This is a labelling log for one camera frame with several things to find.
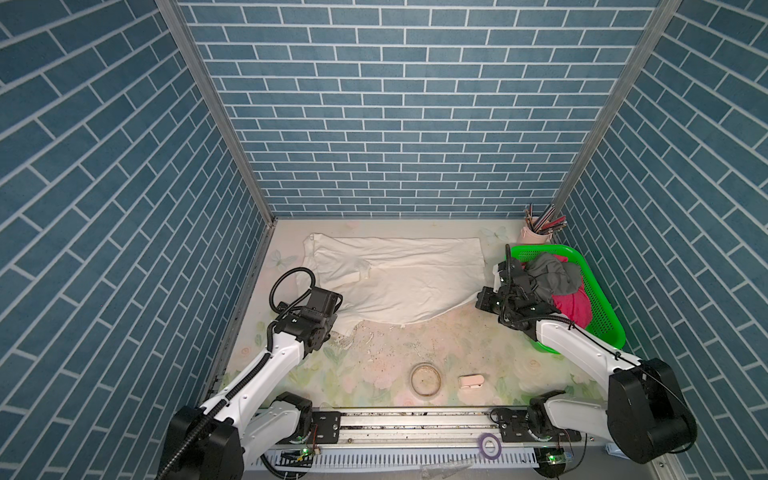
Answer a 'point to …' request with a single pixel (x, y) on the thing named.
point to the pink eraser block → (470, 381)
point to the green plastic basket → (603, 323)
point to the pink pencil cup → (529, 237)
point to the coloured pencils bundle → (545, 221)
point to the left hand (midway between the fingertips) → (330, 317)
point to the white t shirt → (391, 280)
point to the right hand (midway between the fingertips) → (475, 291)
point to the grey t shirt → (551, 275)
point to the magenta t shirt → (575, 306)
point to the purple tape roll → (497, 446)
